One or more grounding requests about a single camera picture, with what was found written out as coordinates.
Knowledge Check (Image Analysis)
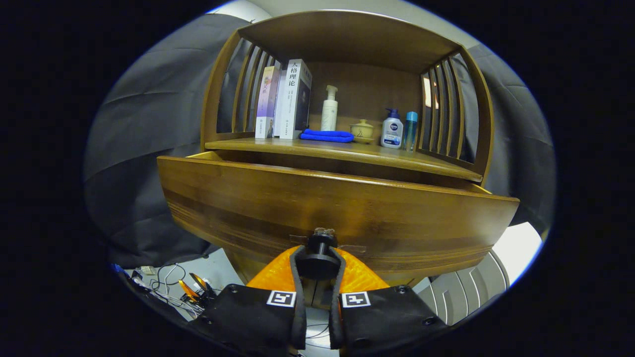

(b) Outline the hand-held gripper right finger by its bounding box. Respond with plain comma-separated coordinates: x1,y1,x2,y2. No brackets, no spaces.
328,246,449,357

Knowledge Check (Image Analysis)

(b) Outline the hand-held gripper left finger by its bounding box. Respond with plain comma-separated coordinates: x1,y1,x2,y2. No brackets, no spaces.
191,245,308,355

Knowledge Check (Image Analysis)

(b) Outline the wooden drawer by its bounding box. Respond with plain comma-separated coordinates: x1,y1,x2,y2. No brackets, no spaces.
157,150,520,288

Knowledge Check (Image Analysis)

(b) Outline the wooden countertop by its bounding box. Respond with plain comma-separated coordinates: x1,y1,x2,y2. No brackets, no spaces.
204,137,483,182

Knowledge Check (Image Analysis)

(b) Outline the wooden cabinet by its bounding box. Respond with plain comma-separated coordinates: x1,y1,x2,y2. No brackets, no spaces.
200,10,495,287

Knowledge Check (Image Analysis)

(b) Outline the orange black tool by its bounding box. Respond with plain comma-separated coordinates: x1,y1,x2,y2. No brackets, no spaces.
178,273,216,304

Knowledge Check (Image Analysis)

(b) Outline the grey grooved panel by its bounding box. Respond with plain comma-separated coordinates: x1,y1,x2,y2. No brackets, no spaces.
414,249,510,326

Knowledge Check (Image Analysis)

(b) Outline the white bottle with blue cap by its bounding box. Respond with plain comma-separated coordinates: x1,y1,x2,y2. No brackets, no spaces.
381,108,404,149

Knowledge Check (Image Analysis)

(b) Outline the teal bottle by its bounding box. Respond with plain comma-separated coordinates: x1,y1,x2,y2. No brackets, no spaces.
402,111,419,152

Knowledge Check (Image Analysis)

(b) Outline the yellow lidded teacup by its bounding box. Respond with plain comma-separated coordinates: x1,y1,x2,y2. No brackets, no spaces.
350,119,375,144

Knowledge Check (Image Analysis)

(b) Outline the blue folded cloth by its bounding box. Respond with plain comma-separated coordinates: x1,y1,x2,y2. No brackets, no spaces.
299,129,355,143

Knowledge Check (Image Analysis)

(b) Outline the black backdrop cloth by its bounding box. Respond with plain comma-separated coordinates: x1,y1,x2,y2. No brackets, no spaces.
83,12,557,268

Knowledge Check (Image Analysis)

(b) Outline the thin white book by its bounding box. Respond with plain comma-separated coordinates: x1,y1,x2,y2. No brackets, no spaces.
273,69,289,138

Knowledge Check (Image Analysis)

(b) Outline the white pump bottle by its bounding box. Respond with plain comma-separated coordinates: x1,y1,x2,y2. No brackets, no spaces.
320,85,339,132

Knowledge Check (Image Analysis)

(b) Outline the purple book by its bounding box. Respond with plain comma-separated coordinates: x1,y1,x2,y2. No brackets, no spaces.
255,65,281,139

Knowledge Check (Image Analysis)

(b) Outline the thick white book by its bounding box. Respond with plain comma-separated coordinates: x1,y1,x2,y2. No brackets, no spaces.
279,59,313,140

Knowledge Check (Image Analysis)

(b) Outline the bundle of cables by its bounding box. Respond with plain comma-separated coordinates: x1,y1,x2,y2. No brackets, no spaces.
124,263,209,320

